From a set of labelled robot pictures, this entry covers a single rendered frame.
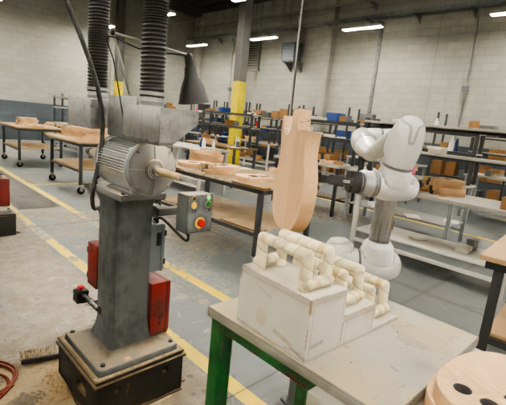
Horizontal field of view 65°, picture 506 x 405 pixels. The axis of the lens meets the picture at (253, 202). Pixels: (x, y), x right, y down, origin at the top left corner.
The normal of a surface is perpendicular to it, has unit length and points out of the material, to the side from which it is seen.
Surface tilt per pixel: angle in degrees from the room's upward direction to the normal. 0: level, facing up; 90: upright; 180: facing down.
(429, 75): 90
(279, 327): 90
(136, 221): 90
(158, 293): 90
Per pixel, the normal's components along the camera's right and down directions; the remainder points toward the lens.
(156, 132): -0.72, 0.07
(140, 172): 0.59, 0.24
